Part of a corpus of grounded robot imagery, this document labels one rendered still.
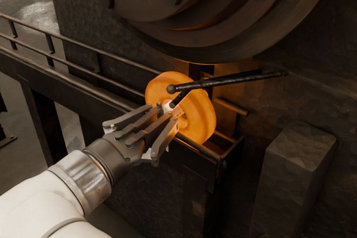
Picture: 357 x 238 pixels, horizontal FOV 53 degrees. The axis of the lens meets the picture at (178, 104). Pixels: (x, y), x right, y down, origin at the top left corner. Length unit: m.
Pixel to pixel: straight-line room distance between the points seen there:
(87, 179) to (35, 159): 1.21
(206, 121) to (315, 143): 0.18
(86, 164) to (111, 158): 0.04
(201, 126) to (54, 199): 0.28
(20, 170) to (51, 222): 1.24
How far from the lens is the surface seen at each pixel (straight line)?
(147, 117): 0.64
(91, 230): 0.47
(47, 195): 0.51
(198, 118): 0.64
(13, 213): 0.51
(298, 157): 0.55
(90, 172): 0.54
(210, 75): 0.74
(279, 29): 0.46
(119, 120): 0.64
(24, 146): 1.82
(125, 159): 0.58
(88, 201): 0.54
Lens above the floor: 1.18
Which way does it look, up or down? 38 degrees down
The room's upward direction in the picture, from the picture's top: straight up
